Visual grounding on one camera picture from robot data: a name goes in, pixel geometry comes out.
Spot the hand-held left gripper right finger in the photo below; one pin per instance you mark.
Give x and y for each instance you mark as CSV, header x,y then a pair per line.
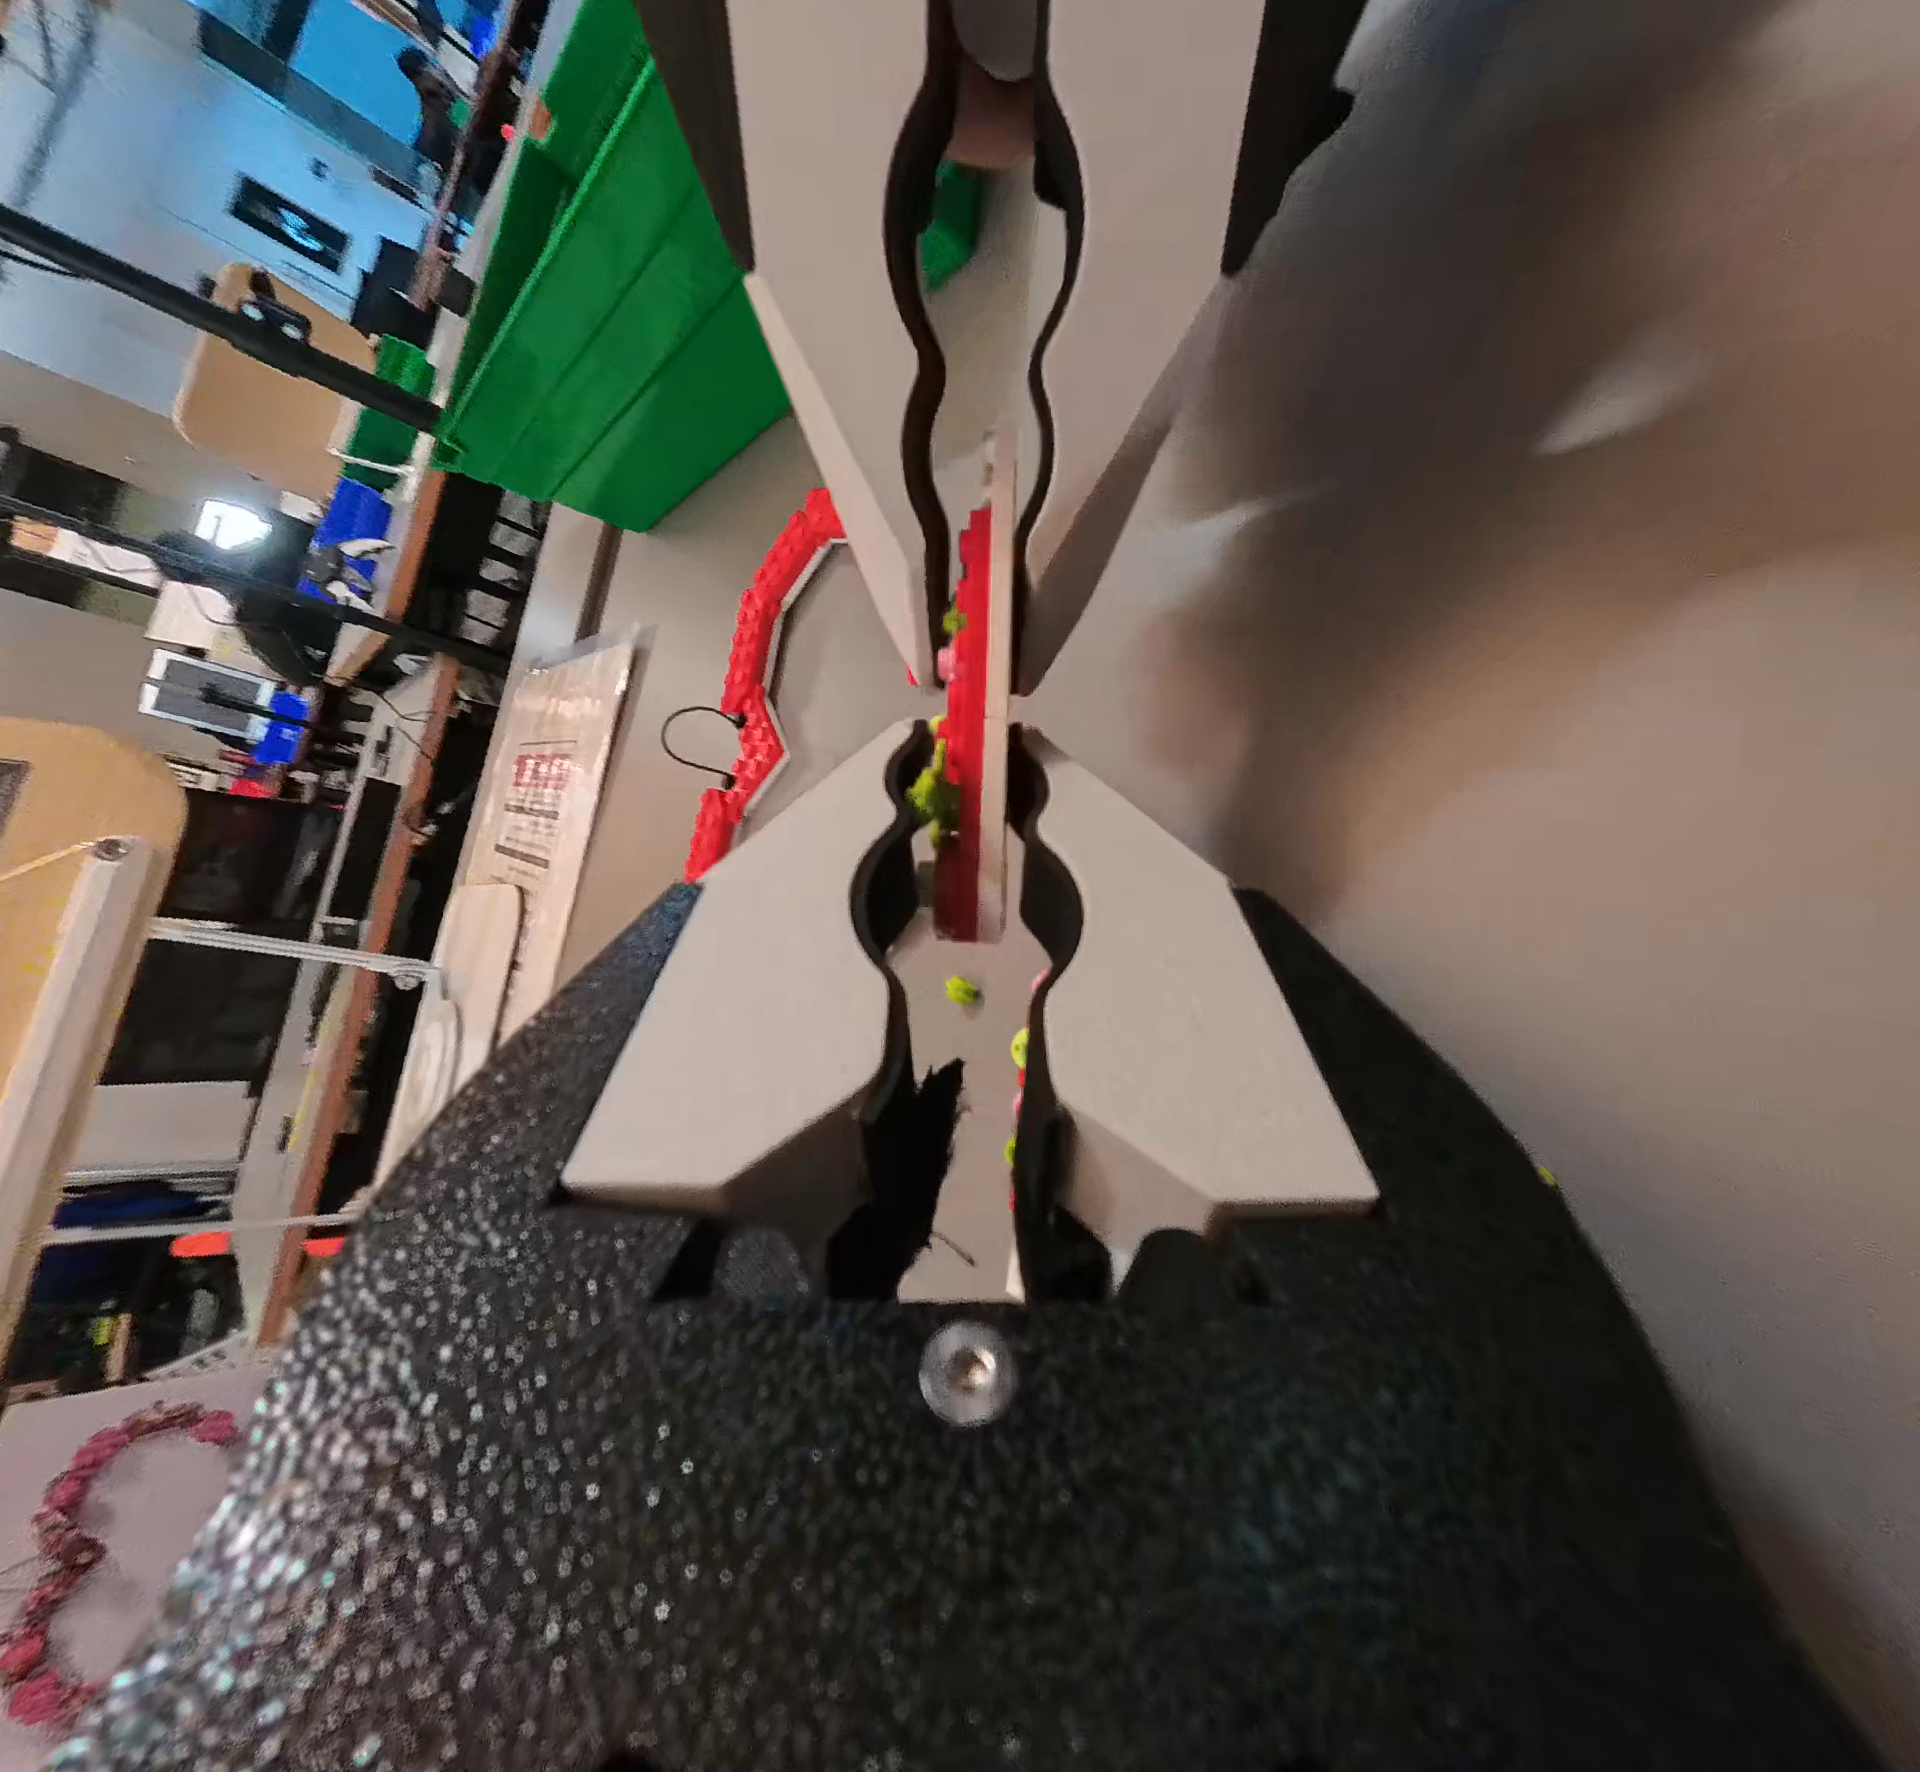
x,y
1187,1037

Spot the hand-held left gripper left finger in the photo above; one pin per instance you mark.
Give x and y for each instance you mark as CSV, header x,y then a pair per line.
x,y
750,1006

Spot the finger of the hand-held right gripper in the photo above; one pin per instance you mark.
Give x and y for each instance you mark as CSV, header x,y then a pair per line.
x,y
825,227
1142,227

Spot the red and tan lego assembly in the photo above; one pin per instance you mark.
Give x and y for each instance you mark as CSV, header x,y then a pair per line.
x,y
977,693

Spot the green lego piece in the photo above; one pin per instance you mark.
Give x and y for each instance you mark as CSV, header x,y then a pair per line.
x,y
950,227

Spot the person's right hand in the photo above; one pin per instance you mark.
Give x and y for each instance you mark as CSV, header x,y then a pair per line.
x,y
995,118

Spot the large green plastic bin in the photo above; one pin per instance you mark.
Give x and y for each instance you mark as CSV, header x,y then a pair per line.
x,y
632,348

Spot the white board with round mark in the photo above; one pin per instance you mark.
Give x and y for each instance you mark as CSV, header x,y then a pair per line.
x,y
458,1037

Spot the white instruction sheet red label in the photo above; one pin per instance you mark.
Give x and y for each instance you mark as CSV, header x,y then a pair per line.
x,y
555,752

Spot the blue storage bins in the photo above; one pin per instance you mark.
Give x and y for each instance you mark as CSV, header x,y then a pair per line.
x,y
353,534

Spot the black metal pole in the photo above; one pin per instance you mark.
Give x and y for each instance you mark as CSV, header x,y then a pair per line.
x,y
226,317

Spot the white table leg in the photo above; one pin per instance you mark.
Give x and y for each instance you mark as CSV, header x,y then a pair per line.
x,y
69,1037

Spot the beige round table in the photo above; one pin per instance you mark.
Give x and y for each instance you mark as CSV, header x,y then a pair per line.
x,y
76,796

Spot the red lego arc frame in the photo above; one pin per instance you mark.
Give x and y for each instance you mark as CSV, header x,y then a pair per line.
x,y
758,661

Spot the white metal rail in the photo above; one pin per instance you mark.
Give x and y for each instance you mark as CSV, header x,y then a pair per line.
x,y
287,948

